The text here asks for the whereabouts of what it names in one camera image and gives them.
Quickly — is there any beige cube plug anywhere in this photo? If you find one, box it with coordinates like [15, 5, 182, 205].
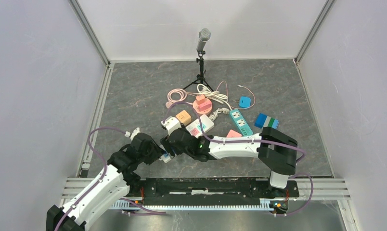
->
[176, 110, 192, 126]

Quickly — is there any pink cube plug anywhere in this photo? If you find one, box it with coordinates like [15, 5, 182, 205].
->
[226, 129, 242, 138]

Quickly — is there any blue plug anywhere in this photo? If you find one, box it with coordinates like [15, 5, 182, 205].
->
[238, 96, 252, 108]

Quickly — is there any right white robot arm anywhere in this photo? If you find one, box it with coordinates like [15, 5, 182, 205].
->
[160, 127, 301, 196]

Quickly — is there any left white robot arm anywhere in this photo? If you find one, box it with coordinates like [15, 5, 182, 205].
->
[46, 128, 166, 231]

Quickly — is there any round pink socket base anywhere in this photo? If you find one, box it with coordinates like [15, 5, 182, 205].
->
[193, 99, 213, 115]

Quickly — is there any white power strip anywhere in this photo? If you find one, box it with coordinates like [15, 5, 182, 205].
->
[163, 115, 215, 162]

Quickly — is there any pink adapter on round base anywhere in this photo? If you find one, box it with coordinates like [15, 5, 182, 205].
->
[193, 95, 212, 114]

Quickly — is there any teal power strip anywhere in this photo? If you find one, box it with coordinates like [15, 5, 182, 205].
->
[229, 109, 254, 136]

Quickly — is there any black tripod stand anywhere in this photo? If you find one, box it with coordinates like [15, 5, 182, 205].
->
[183, 51, 213, 90]

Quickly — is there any blue green toy block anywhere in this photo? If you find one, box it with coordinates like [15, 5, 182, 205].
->
[254, 113, 279, 129]

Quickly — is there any silver microphone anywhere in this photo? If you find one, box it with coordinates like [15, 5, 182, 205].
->
[196, 28, 211, 52]

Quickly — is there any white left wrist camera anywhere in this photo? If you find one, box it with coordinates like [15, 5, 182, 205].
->
[124, 128, 141, 140]

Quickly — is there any pink coiled cable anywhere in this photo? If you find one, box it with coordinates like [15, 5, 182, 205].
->
[165, 88, 197, 108]

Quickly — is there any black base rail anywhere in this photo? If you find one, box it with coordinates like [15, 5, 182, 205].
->
[127, 177, 299, 206]

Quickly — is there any white strip cord with plug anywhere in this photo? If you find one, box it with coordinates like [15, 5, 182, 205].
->
[208, 107, 230, 121]

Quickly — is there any white coiled cable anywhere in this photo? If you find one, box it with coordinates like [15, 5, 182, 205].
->
[196, 83, 229, 109]

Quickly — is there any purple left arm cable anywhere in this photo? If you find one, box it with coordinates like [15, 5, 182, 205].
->
[53, 127, 127, 231]

